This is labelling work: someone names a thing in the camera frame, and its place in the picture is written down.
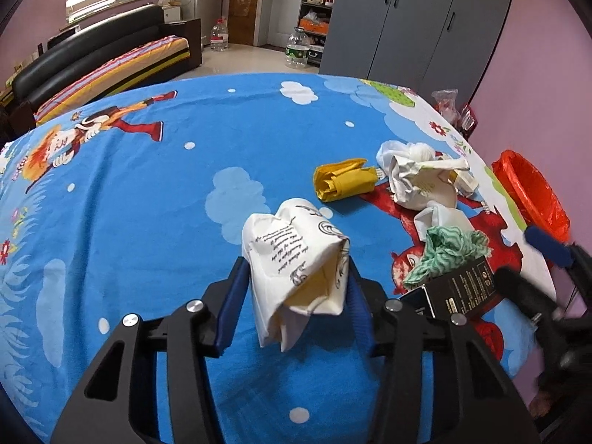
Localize red snack bag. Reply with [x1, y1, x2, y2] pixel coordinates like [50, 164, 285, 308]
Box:
[458, 104, 478, 139]

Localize black cardboard box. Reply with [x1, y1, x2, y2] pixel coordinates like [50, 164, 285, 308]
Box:
[400, 258, 502, 320]

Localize black leather sofa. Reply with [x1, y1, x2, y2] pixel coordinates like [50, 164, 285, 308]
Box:
[12, 4, 202, 110]

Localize dark bookshelf with items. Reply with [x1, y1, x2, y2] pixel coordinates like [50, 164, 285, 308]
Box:
[298, 0, 334, 67]

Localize striped sofa cushion cover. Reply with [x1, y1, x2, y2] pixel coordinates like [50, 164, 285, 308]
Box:
[34, 35, 192, 125]

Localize white paper wrapper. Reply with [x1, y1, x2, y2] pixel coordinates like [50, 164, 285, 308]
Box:
[376, 140, 470, 212]

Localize small yellow white box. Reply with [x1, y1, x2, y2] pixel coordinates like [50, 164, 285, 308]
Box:
[450, 169, 479, 198]

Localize grey wardrobe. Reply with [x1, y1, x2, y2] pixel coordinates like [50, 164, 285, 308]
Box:
[320, 0, 512, 105]

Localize brown cardboard panel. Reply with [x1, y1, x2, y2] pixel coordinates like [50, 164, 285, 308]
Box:
[228, 0, 258, 45]

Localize orange lined trash bin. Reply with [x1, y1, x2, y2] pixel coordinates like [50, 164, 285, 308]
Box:
[492, 149, 571, 243]

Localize white printed paper bag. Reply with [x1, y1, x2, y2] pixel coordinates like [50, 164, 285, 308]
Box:
[242, 198, 350, 352]

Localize yellow crumpled paper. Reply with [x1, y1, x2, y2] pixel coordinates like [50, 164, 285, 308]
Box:
[313, 158, 378, 202]

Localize white door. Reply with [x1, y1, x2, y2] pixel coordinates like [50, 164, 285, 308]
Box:
[267, 0, 310, 49]

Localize white paper packet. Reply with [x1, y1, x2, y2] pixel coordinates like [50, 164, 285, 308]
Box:
[413, 201, 475, 243]

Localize blue cartoon tablecloth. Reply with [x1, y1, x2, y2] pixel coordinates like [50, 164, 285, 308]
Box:
[1, 73, 556, 443]

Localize large water bottle green label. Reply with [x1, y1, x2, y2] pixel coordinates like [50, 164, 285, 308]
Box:
[285, 26, 310, 68]

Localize green white mesh cloth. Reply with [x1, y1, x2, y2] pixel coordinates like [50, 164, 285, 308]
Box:
[403, 226, 492, 290]

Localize large water bottle near fridge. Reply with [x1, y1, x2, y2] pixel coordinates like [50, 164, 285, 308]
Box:
[210, 18, 229, 52]

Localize clear plastic bag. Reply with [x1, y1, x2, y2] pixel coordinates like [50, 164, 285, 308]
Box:
[431, 89, 461, 124]

